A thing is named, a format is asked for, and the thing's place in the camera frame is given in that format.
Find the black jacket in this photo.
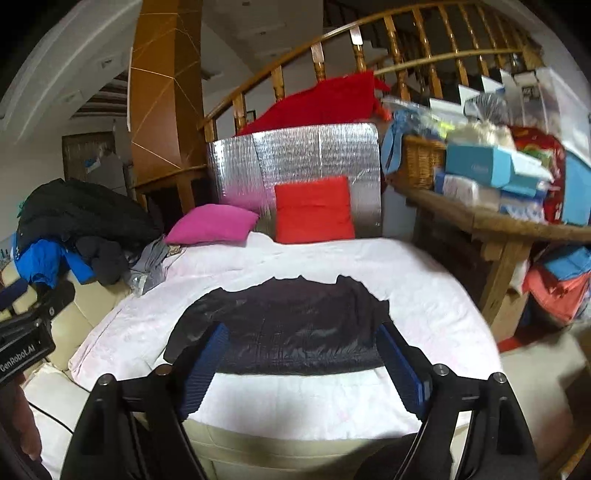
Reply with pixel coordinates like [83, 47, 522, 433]
[164, 274, 391, 376]

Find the white and blue box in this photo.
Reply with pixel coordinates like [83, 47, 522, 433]
[434, 168, 502, 207]

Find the silver foil board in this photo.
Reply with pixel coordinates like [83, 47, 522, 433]
[206, 122, 384, 241]

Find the black cable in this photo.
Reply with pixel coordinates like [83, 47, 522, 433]
[27, 401, 75, 433]

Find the person's left forearm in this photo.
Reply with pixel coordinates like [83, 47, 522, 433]
[0, 369, 51, 480]

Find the light blue tissue box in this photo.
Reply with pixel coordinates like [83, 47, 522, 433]
[445, 143, 555, 191]

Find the brown woven cabinet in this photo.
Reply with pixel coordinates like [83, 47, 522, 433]
[62, 131, 116, 183]

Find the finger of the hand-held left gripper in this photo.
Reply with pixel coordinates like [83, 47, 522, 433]
[0, 279, 29, 309]
[28, 280, 76, 322]

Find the red cloth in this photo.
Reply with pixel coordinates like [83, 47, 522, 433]
[238, 70, 393, 137]

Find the orange cloth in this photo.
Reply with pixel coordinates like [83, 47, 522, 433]
[524, 268, 591, 329]

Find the white blanket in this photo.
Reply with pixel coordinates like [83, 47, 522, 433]
[69, 231, 504, 439]

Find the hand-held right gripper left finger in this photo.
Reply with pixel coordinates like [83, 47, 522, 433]
[60, 322, 230, 480]

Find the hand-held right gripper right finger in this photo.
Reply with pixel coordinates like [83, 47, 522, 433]
[376, 322, 541, 480]

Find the white cardboard box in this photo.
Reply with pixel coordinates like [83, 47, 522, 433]
[501, 69, 551, 126]

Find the orange wooden pillar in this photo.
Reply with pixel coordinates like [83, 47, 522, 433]
[127, 0, 206, 185]

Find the wooden table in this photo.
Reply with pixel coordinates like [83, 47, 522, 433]
[385, 180, 591, 342]

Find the wicker basket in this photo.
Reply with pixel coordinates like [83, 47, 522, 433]
[396, 134, 448, 190]

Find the dark grey garment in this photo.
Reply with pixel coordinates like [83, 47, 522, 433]
[76, 235, 129, 285]

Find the blue cloth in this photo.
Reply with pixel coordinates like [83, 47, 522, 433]
[545, 247, 591, 280]

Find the red pillow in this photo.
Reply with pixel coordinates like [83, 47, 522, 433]
[274, 175, 356, 244]

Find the black coat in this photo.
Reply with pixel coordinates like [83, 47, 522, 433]
[16, 178, 162, 259]

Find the clear plastic bag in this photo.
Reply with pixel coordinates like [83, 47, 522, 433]
[538, 67, 591, 154]

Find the red printed bag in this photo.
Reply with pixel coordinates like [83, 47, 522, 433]
[512, 127, 568, 225]

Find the blue garment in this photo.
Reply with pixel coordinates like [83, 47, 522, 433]
[13, 233, 98, 289]

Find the cream plastic bag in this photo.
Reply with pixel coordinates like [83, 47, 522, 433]
[449, 119, 514, 149]

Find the wooden stair railing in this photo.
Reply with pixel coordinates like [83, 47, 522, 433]
[198, 0, 546, 144]

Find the pink pillow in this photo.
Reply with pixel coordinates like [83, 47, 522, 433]
[165, 203, 260, 246]

